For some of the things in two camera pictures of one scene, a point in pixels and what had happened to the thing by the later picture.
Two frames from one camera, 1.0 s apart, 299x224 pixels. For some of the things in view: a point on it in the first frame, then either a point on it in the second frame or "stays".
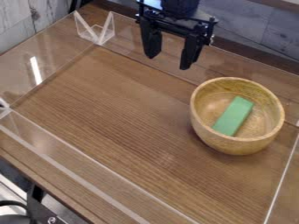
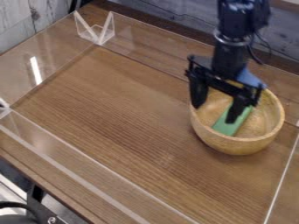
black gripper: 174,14 to 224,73
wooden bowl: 258,132 stays
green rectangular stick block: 234,116 stays
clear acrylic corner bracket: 98,34 stays
